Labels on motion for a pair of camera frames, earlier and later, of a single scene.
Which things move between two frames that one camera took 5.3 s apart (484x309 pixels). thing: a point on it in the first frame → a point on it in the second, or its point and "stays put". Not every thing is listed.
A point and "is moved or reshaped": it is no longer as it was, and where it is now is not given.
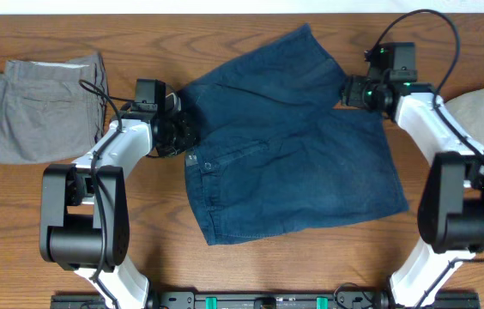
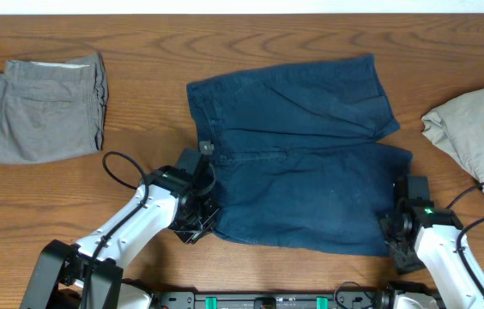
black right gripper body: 362,93 → 405,261
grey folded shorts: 45,112 stays put
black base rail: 265,299 stays put
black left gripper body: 178,135 → 200,218
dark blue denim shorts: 277,153 is moved or reshaped
